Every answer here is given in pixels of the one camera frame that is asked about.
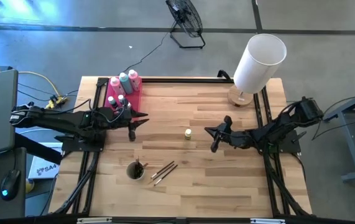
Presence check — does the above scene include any black aluminium table frame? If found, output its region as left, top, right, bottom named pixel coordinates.
left=52, top=77, right=313, bottom=218

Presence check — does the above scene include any black floor fan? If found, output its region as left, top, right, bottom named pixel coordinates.
left=165, top=0, right=206, bottom=50

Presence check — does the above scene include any silver frame bracket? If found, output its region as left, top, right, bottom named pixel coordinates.
left=76, top=217, right=113, bottom=224
left=250, top=218, right=286, bottom=224

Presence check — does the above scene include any white shade wooden table lamp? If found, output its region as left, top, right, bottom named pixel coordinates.
left=226, top=33, right=287, bottom=108

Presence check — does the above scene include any large pink paint bottle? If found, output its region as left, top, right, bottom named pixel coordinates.
left=109, top=76, right=126, bottom=96
left=127, top=68, right=142, bottom=91

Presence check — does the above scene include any white cardboard box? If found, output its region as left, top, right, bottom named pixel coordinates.
left=27, top=141, right=63, bottom=180

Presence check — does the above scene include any pink plastic tray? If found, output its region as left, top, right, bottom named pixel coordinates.
left=103, top=77, right=143, bottom=114

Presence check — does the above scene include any pale floor cable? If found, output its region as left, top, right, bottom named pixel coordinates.
left=18, top=128, right=68, bottom=135

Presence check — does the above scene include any black diagonal bar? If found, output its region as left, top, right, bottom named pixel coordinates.
left=14, top=133, right=63, bottom=166

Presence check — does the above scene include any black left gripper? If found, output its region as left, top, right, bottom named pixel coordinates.
left=101, top=98, right=150, bottom=142

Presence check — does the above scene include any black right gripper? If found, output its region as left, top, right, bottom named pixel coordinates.
left=204, top=115, right=254, bottom=153

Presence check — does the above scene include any black fan cable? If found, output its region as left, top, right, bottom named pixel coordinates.
left=122, top=30, right=173, bottom=73

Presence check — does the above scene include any black curved handle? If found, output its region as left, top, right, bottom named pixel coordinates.
left=216, top=69, right=233, bottom=83

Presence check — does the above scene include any black computer mouse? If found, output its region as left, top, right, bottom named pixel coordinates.
left=0, top=169, right=21, bottom=201

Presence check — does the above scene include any dark grey desk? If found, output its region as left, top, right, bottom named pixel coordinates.
left=0, top=146, right=27, bottom=222

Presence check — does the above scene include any yellow cable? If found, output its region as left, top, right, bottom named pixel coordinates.
left=0, top=51, right=68, bottom=116

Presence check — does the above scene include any large teal paint bottle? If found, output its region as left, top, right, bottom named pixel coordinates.
left=118, top=72, right=134, bottom=95

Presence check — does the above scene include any white ribbed cup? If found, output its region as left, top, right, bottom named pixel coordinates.
left=124, top=161, right=146, bottom=182

